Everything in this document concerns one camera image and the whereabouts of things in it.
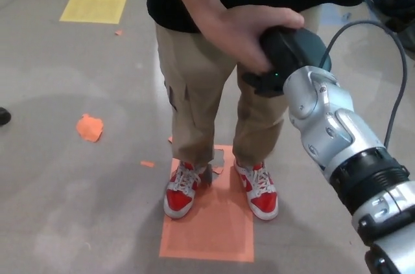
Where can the person's right red white sneaker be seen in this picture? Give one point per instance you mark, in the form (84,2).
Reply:
(178,199)

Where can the robot right black hand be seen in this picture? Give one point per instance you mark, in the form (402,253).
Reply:
(291,50)

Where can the person's red white sneaker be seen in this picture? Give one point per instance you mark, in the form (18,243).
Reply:
(262,201)
(178,199)

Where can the black shoe tip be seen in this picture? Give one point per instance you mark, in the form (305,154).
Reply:
(4,116)

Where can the small orange paper strip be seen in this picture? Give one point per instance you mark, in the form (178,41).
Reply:
(147,164)

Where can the person's right hand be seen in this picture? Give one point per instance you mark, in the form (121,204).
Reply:
(236,31)

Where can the robot right silver arm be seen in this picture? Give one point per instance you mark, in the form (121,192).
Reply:
(337,131)

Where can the crumpled orange paper piece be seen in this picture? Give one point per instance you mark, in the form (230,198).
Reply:
(89,127)

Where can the khaki cargo pants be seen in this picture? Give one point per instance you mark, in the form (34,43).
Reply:
(194,92)

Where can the orange paper floor marker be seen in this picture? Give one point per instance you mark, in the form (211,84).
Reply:
(210,232)

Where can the person's left red white sneaker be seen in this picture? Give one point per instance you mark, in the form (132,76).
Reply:
(262,201)

